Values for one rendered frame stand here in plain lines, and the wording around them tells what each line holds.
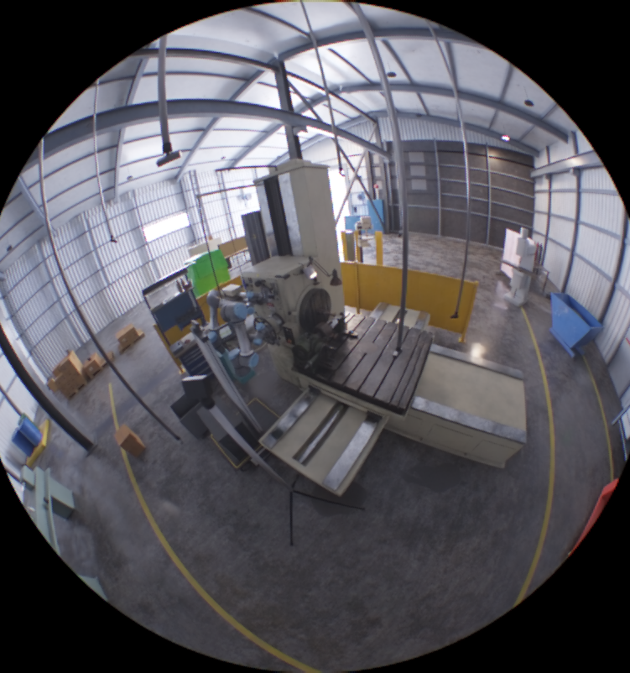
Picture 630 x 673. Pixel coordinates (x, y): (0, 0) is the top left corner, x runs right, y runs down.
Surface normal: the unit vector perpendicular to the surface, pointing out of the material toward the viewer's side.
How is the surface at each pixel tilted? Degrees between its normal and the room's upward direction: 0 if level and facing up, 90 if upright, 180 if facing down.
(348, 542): 0
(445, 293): 90
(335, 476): 0
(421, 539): 0
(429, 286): 90
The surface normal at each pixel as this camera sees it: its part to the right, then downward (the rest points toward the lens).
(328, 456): -0.15, -0.80
